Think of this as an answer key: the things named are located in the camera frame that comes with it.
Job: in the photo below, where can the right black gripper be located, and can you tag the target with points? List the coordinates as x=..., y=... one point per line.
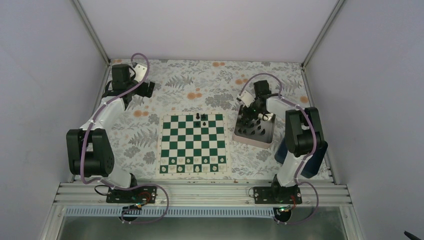
x=250, y=116

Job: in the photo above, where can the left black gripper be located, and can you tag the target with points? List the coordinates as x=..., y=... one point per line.
x=143, y=92

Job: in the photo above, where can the pink metal tin tray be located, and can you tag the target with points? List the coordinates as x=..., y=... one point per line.
x=258, y=132

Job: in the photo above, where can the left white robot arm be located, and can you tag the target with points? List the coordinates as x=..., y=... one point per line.
x=89, y=151

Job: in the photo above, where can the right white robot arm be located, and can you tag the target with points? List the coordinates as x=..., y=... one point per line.
x=289, y=171

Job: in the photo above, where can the floral table mat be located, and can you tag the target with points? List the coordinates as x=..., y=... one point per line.
x=203, y=86

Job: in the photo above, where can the green white chessboard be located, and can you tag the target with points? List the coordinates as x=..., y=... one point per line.
x=186, y=151

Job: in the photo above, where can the dark blue tin lid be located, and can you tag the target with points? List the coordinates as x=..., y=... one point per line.
x=303, y=133

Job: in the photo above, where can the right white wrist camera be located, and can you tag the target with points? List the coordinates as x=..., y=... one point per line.
x=245, y=98

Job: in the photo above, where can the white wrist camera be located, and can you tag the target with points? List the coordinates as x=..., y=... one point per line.
x=245, y=98
x=140, y=72

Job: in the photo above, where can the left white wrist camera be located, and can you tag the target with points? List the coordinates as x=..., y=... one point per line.
x=140, y=72

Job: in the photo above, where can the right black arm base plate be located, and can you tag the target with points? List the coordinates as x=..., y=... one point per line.
x=267, y=195

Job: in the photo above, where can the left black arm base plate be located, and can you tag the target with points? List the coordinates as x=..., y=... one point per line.
x=142, y=195

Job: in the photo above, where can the aluminium rail frame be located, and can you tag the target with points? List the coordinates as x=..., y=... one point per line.
x=220, y=193

